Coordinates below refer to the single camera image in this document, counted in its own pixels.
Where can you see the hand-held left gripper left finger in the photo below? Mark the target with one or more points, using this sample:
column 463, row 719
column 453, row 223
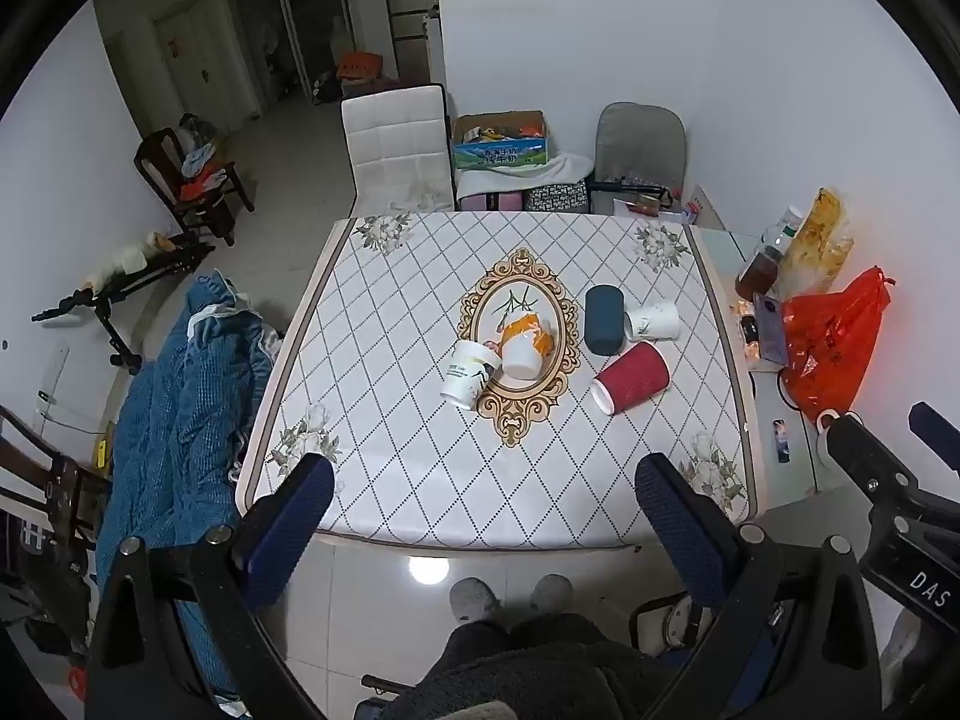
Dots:
column 291, row 532

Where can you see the white padded chair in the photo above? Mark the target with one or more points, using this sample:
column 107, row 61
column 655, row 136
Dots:
column 394, row 150

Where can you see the orange and white cup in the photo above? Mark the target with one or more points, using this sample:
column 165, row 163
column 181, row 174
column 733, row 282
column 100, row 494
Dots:
column 525, row 351

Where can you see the white cup floral print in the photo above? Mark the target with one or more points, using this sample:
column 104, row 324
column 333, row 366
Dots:
column 654, row 322

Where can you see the red ribbed paper cup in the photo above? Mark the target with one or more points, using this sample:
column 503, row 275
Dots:
column 630, row 379

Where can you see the orange box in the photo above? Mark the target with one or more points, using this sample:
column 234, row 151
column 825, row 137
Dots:
column 358, row 66

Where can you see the bottle of brown liquid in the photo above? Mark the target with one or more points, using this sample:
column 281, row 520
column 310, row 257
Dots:
column 756, row 271

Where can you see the cardboard box blue print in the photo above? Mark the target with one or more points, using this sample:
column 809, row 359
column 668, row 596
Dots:
column 501, row 141

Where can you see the dark wooden chair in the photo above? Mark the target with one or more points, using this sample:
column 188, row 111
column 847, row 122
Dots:
column 191, row 184

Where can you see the glass side table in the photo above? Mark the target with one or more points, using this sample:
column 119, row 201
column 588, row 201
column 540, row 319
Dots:
column 780, row 397

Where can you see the white cap plastic bottle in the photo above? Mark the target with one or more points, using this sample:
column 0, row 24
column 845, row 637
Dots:
column 787, row 225

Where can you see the black tripod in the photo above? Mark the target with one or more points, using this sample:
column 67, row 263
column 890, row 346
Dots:
column 120, row 289

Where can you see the small printed card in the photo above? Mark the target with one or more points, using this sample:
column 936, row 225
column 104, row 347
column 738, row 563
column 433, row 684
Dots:
column 781, row 440

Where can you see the blue quilt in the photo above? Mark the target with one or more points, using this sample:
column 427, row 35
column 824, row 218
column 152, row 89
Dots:
column 184, row 427

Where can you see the person's legs dark trousers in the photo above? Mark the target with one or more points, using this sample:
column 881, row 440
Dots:
column 525, row 671

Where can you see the dark smartphone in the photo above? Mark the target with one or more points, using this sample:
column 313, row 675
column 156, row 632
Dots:
column 772, row 326

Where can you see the red plastic bag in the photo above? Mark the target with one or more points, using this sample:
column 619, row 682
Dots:
column 832, row 345

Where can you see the grey cushioned chair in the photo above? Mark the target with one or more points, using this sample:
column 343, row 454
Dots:
column 641, row 150

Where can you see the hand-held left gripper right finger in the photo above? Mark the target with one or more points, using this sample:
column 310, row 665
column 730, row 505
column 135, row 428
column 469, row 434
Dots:
column 679, row 532

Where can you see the grey slipper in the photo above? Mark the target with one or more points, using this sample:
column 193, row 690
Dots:
column 551, row 594
column 472, row 598

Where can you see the white mug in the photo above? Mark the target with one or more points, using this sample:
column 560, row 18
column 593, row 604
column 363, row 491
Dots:
column 825, row 439

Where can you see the black frame chair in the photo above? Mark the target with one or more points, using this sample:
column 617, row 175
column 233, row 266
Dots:
column 45, row 495

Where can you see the white cup green print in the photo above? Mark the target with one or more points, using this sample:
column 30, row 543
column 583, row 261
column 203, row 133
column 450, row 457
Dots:
column 463, row 382

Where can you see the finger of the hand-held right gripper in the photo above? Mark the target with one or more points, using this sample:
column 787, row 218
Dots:
column 934, row 424
column 870, row 457

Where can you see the small brown jar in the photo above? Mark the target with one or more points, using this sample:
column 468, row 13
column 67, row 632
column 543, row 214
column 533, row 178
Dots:
column 648, row 203

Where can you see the pink storage box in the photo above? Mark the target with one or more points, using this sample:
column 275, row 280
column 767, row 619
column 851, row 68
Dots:
column 487, row 202

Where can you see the yellow snack bag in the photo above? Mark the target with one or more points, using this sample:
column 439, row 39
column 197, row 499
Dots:
column 817, row 240

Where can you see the black patterned bag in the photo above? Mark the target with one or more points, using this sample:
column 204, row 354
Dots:
column 556, row 197

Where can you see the diamond pattern tablecloth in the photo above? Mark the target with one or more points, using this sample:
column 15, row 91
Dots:
column 405, row 360

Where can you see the dark teal cup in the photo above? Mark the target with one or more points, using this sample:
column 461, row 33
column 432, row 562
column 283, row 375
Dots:
column 604, row 319

